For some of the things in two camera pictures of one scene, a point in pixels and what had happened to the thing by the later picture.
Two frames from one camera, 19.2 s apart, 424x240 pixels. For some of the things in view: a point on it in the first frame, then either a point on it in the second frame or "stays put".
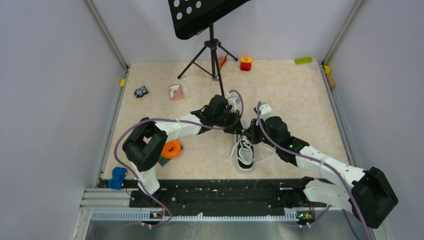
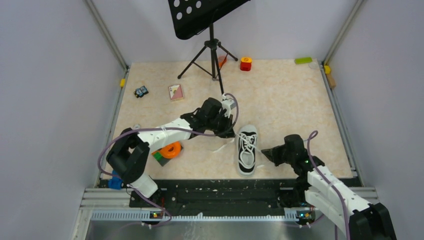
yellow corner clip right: (327, 69) stays put
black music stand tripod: (189, 17) stays put
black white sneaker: (245, 154) stays put
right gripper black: (251, 132) to (273, 154)
